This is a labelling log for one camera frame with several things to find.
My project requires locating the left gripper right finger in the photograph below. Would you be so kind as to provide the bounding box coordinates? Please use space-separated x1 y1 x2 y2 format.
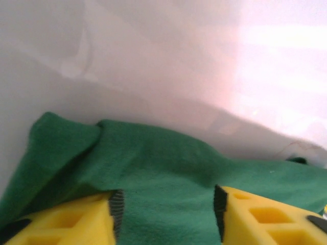
214 184 327 245

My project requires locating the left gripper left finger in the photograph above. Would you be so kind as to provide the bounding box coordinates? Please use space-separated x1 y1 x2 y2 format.
0 189 126 245

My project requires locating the green t-shirt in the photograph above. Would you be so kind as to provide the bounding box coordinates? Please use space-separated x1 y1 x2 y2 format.
0 111 327 245

